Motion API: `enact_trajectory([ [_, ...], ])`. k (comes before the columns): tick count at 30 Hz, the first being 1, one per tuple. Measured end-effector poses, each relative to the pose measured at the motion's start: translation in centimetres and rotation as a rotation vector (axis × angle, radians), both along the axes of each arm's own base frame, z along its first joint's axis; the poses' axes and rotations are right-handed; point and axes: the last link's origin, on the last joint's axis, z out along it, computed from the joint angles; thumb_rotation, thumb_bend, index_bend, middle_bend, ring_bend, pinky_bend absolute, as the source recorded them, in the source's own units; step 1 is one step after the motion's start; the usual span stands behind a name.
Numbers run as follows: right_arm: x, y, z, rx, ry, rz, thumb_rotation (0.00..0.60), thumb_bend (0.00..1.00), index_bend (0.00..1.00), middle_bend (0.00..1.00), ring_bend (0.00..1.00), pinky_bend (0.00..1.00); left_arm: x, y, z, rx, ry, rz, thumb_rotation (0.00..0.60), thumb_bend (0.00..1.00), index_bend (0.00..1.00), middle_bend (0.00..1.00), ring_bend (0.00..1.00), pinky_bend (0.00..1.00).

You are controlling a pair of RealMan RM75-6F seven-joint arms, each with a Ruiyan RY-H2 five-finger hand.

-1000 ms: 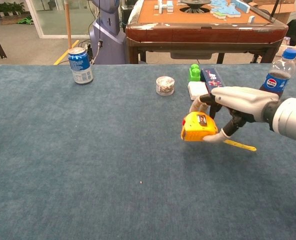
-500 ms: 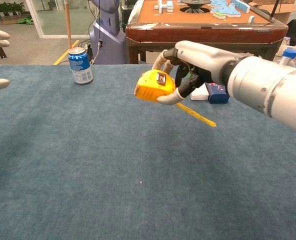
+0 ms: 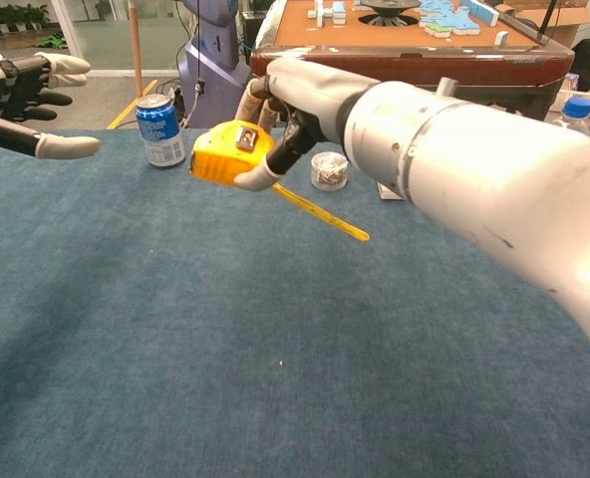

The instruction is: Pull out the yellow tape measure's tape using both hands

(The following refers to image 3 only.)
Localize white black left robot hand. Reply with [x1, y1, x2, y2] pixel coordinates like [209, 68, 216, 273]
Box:
[0, 51, 103, 160]

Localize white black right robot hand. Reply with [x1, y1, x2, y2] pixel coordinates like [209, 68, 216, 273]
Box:
[233, 56, 379, 193]

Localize yellow tape measure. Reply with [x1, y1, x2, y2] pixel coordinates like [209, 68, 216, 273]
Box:
[188, 119, 371, 244]

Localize green potted plants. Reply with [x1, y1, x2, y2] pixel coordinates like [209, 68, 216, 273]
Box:
[0, 2, 51, 37]

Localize small round white tin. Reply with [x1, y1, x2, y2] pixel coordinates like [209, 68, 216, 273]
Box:
[310, 151, 350, 191]

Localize white cloth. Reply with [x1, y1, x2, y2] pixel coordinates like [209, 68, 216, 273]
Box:
[253, 0, 290, 51]

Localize blue white tile cluster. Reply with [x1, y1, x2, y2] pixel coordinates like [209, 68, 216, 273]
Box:
[307, 0, 349, 27]

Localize black mahjong table centre disc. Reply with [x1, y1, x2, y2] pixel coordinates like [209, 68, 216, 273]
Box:
[357, 0, 424, 27]

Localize brown mahjong table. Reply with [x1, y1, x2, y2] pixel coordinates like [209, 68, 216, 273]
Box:
[249, 0, 575, 121]

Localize wooden pole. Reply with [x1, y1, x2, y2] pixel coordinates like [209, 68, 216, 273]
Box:
[128, 0, 145, 99]

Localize blue mahjong tile pile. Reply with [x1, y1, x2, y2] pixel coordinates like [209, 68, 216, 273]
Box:
[418, 0, 500, 39]

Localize blue soda can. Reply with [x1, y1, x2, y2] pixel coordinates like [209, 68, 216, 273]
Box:
[135, 93, 187, 168]

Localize cola bottle blue cap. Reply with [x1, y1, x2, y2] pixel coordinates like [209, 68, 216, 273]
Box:
[547, 96, 590, 138]

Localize cardboard box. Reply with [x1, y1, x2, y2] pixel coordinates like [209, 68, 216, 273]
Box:
[496, 0, 590, 49]

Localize blue felt table mat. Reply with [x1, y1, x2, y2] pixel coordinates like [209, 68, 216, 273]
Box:
[0, 126, 590, 478]

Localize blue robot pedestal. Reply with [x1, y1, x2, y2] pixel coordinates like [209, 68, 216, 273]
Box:
[177, 0, 252, 129]

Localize hanging cable with black clip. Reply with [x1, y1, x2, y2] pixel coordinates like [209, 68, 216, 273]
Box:
[184, 0, 207, 128]

